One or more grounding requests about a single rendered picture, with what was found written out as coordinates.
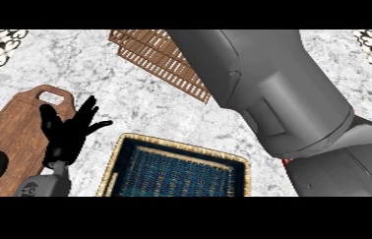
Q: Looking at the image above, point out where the black white patterned object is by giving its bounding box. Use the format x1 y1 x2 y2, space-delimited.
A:
0 30 31 68
352 30 372 65

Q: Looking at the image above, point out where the dark rounded object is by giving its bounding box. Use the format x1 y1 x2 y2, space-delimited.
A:
0 149 11 178

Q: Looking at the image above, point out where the wicker tiered shelf basket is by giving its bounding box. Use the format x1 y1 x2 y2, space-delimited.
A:
95 133 253 198

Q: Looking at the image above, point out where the brown slatted placemat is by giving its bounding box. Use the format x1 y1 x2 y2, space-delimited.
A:
108 30 213 104

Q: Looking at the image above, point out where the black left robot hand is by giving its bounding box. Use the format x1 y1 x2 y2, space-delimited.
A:
39 94 116 170

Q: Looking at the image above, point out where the brown wooden cutting board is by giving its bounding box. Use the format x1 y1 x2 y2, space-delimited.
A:
0 84 77 198

